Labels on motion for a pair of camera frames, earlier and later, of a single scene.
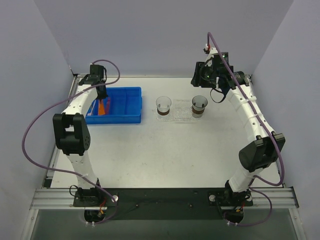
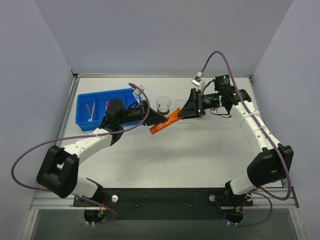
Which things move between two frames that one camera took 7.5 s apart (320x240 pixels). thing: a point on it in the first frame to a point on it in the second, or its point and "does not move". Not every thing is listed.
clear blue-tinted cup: x=163 y=103 does not move
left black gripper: x=101 y=92 to x=145 y=114
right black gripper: x=196 y=75 to x=195 y=103
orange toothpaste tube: x=101 y=109 to x=171 y=119
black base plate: x=163 y=203 does not move
